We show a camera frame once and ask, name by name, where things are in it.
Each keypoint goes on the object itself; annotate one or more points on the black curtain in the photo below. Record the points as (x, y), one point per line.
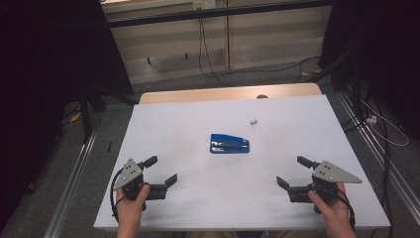
(386, 49)
(43, 82)

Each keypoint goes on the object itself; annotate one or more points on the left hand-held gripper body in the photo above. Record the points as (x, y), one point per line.
(128, 173)

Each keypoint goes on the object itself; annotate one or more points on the beige wooden cabinet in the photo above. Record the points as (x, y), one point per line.
(270, 43)

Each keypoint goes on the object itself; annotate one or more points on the white wall socket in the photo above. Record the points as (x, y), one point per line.
(204, 4)

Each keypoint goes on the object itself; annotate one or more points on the white table board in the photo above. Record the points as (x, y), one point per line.
(211, 198)

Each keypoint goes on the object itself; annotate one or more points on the black metal stand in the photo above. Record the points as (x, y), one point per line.
(86, 115)

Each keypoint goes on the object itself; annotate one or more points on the small grey staple strip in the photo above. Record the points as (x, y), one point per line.
(253, 122)

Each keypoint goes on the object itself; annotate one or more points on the person's right hand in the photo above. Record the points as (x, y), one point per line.
(333, 211)

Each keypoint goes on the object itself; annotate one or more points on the white plug adapter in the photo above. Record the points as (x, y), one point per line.
(371, 119)

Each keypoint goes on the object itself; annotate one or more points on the dark round table grommet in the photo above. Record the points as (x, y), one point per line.
(262, 96)

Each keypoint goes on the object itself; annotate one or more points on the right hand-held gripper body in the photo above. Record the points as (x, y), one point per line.
(332, 173)

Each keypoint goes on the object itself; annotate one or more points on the person's left hand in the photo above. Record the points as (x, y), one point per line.
(129, 213)

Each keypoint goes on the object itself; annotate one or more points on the aluminium floor rail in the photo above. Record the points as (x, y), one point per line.
(383, 155)
(71, 188)

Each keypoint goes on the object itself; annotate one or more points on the small black floor object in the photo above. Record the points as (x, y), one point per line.
(109, 146)

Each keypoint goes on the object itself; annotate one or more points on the wooden table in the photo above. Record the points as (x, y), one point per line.
(214, 93)

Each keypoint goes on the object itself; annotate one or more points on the blue stapler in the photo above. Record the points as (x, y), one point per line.
(229, 147)

